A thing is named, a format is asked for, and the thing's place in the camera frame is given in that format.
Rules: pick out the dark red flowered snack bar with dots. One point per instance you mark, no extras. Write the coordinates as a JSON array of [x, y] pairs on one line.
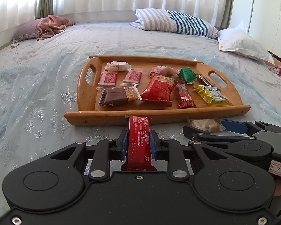
[[185, 97]]

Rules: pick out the brown chocolate bar packet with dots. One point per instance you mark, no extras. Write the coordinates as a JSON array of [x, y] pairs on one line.
[[113, 97]]

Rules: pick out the yellow wafer packet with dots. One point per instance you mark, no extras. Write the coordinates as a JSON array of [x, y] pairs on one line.
[[213, 96]]

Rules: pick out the white and red snack packet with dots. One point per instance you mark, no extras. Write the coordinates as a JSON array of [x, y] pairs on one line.
[[118, 66]]

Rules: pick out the wooden tray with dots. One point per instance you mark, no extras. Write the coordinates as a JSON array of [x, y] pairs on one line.
[[154, 113]]

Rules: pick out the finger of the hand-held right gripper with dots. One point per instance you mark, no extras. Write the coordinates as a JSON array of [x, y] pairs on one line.
[[235, 126], [206, 137]]

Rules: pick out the striped pillow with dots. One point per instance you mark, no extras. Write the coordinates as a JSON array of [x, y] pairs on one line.
[[159, 20]]

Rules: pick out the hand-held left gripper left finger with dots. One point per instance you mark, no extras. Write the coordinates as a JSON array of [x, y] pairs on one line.
[[123, 145]]

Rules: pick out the small red item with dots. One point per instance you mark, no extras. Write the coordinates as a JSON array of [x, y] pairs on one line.
[[279, 71]]

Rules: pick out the plain red snack bar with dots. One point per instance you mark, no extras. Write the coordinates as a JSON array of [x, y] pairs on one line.
[[139, 140]]

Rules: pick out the white wardrobe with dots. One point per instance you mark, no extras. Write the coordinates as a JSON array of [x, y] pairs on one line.
[[267, 16]]

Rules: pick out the pink cloth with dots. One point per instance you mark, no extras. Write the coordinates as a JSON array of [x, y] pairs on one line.
[[51, 24]]

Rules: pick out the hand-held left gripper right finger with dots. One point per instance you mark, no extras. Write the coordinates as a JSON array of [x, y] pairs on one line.
[[154, 145]]

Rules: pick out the clear nougat candy packet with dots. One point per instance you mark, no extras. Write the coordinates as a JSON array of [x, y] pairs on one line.
[[205, 124]]

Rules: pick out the pink bun packet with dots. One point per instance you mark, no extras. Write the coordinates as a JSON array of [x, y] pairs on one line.
[[164, 70]]

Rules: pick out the green snack packet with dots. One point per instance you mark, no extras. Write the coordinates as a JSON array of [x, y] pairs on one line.
[[187, 75]]

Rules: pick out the bed with grey sheet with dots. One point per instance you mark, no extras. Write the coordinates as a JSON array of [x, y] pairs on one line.
[[96, 35]]

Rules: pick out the purple pillow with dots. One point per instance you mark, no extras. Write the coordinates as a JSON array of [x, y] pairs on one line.
[[25, 31]]

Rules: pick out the white pillow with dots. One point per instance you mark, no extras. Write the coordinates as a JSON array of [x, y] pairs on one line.
[[243, 42]]

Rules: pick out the small white object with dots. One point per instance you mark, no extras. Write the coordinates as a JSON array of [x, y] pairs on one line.
[[15, 44]]

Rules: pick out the light blue snowflake cloth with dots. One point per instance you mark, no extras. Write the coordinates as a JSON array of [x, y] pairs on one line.
[[37, 86]]

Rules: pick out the red cracker packet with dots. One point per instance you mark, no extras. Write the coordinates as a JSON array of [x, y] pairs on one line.
[[107, 78], [132, 76]]

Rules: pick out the red peanut snack bag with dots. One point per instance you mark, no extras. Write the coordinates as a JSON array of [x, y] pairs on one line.
[[157, 89]]

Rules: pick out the gold snack packet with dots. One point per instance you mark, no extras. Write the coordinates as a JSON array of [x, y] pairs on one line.
[[203, 79]]

